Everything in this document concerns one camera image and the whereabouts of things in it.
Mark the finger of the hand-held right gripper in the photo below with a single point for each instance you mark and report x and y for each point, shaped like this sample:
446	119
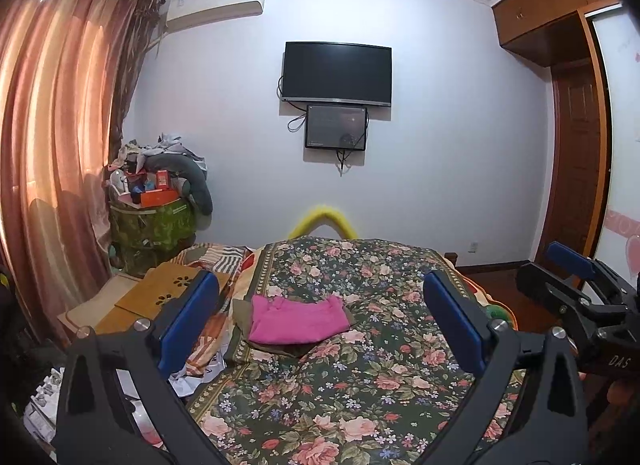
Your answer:
570	260
545	290

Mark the wooden overhead cabinet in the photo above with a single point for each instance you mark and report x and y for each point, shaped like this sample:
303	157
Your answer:
555	5

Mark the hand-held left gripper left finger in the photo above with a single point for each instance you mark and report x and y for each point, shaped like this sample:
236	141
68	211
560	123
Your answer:
185	325

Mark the small black wall monitor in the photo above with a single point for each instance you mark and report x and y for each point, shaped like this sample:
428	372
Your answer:
336	127

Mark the grey plush pillow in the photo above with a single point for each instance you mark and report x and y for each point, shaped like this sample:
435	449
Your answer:
192	180

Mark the orange green blanket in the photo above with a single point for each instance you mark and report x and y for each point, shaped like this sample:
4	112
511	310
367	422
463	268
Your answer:
497	312

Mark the green storage bag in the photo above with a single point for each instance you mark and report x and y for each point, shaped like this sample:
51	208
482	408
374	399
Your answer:
150	235

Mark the white paper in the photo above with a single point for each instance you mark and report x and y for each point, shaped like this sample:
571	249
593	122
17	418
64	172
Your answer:
200	370

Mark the yellow curved headboard cushion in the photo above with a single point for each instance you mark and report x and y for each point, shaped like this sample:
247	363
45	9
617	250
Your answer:
325	217

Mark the pink pants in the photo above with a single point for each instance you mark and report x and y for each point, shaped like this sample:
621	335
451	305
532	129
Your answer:
295	320

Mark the pile of clothes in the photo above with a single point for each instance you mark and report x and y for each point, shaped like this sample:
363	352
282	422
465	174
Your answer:
150	150

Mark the white wardrobe door pink hearts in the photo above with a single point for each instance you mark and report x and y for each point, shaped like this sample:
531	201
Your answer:
622	145

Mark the striped cloth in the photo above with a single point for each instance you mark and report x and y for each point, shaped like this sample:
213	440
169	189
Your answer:
215	255

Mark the wooden lap desk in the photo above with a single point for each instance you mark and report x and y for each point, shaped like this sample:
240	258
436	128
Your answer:
170	285

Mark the white air conditioner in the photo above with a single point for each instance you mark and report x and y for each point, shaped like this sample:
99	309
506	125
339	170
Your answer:
215	2

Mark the orange box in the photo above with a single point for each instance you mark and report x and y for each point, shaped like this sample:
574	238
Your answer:
160	199

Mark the black wall television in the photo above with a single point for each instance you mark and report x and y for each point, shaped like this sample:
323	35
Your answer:
336	72

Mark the white wall outlet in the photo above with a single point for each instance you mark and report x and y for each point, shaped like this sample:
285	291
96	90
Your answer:
474	246

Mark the beige cardboard sheet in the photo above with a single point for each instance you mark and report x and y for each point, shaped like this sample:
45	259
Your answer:
100	305

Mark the pink brown curtain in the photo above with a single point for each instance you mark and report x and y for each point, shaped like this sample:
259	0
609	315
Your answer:
60	145

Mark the olive green pants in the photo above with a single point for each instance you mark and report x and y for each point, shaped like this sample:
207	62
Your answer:
240	330

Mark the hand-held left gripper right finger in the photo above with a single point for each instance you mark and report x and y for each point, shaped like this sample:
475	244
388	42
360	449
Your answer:
452	325

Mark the floral blanket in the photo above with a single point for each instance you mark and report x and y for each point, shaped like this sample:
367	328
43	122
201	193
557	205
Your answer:
360	395

